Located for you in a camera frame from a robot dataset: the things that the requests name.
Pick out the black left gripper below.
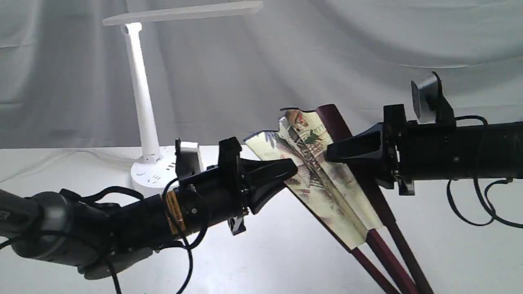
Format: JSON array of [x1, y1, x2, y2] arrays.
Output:
[[119, 136, 297, 249]]

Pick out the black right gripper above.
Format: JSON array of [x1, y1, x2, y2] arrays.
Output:
[[326, 104, 523, 196]]

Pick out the painted paper folding fan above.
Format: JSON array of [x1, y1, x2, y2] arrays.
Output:
[[244, 104, 434, 294]]

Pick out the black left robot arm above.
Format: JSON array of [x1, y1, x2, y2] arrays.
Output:
[[1, 137, 297, 280]]

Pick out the white desk lamp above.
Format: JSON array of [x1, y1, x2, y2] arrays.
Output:
[[102, 0, 263, 197]]

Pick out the grey backdrop curtain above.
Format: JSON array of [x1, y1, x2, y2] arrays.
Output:
[[0, 0, 523, 149]]

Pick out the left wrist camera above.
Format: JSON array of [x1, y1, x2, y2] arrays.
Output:
[[175, 138, 203, 181]]

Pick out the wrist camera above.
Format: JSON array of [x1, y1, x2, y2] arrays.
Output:
[[410, 71, 456, 128], [175, 138, 203, 181]]

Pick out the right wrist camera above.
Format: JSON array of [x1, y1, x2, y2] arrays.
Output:
[[410, 71, 456, 128]]

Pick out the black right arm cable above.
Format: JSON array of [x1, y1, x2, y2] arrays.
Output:
[[445, 115, 523, 229]]

